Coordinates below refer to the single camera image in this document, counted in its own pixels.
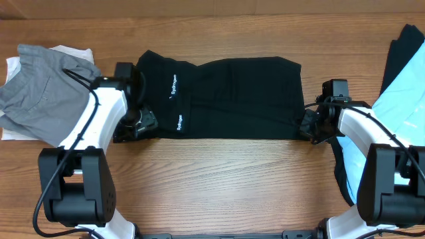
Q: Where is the black garment under blue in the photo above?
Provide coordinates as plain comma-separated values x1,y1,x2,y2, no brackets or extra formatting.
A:
328,24,424,206

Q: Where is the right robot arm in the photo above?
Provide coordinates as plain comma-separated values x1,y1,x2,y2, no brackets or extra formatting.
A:
299,97,424,238

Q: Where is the black Sydrogen garment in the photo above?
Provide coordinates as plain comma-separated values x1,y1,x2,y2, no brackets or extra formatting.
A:
112,50,306,143

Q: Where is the light blue garment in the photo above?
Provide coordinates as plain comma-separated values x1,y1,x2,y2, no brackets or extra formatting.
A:
337,45,424,203

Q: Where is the white folded garment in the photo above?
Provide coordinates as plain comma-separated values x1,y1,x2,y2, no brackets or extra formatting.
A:
1,45,94,141

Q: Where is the grey folded garment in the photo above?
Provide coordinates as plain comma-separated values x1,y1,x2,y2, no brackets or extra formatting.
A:
1,44,101,147

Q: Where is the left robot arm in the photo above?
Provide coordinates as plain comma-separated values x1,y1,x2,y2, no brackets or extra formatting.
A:
33,71,153,238

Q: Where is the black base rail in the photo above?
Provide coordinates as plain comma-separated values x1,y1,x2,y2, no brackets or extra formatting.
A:
135,228,327,239

